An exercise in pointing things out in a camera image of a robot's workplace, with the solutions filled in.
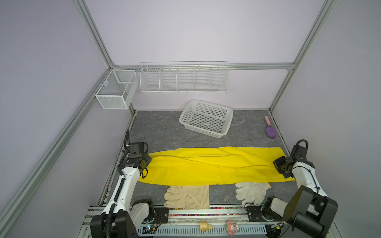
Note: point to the pink doll toy figure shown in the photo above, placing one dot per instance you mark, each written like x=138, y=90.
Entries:
x=232, y=228

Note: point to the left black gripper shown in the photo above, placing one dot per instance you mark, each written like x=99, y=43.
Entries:
x=148, y=158

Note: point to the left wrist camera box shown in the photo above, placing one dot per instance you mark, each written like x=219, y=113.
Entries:
x=138, y=147

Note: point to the purple pink small brush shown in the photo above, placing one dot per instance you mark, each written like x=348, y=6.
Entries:
x=270, y=130

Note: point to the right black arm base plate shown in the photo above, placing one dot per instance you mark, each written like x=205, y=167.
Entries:
x=261, y=214

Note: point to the white wire wall shelf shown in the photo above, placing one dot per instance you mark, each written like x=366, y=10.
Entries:
x=184, y=77

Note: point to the yellow trousers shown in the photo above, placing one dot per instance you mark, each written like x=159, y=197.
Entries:
x=214, y=166

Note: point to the white mesh wall box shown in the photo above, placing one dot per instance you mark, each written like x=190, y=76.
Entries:
x=118, y=89

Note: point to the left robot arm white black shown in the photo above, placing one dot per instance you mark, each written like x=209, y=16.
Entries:
x=118, y=219

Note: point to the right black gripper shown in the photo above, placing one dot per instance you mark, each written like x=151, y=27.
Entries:
x=277, y=163

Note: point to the white plastic perforated basket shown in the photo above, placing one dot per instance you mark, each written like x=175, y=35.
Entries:
x=207, y=118

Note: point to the beige leather work glove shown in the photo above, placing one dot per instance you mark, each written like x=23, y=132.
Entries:
x=187, y=197

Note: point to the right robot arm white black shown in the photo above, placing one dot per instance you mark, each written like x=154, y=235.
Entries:
x=310, y=210

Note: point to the colourful bead strip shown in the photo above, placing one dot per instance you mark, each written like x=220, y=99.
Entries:
x=218, y=210

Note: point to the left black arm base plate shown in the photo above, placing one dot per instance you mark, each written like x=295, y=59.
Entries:
x=160, y=216

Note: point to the white knit cotton glove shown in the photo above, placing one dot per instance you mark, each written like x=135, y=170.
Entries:
x=251, y=192

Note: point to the yellow duck toy figure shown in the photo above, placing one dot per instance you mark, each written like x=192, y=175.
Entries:
x=204, y=226

